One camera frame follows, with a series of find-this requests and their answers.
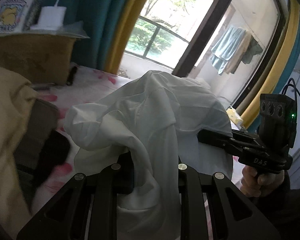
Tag dark folded clothes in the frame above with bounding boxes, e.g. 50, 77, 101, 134
14, 99, 71, 207

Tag brown cardboard box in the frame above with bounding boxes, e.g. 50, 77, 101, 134
0, 34, 76, 85

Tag dark window frame post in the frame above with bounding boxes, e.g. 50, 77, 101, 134
172, 0, 232, 77

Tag yellow tissue pack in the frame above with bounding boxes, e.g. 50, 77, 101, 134
226, 106, 243, 126

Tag black remote stick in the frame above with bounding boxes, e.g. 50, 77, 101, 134
66, 66, 78, 86

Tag person's right hand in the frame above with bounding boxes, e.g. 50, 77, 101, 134
240, 166, 285, 197

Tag yellow curtain right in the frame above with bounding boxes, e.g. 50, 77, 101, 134
241, 0, 300, 128

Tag white large garment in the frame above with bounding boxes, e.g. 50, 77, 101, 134
63, 69, 234, 240

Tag floral pink bed sheet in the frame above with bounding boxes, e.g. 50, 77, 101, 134
31, 65, 241, 240

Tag beige pillow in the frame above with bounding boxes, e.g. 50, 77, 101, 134
0, 67, 37, 239

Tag yellow curtain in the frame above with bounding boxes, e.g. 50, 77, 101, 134
241, 0, 300, 128
103, 0, 147, 74

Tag teal curtain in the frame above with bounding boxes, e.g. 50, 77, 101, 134
43, 0, 127, 70

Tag black camera box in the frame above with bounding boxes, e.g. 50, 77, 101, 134
258, 94, 298, 148

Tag dark green hanging garment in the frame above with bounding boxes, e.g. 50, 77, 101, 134
241, 36, 263, 64

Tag white charger with cable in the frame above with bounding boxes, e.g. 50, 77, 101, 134
30, 0, 66, 31

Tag printed tissue box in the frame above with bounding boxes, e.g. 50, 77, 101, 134
0, 0, 42, 33

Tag black balcony railing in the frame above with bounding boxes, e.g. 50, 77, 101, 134
125, 16, 189, 69

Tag beige hanging garment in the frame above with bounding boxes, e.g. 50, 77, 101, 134
223, 31, 251, 74

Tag black cable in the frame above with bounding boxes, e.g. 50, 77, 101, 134
282, 77, 300, 117

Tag light blue hanging towel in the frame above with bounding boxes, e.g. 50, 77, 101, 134
209, 25, 247, 75

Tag yellow curtain left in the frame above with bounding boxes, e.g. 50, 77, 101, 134
103, 0, 147, 74

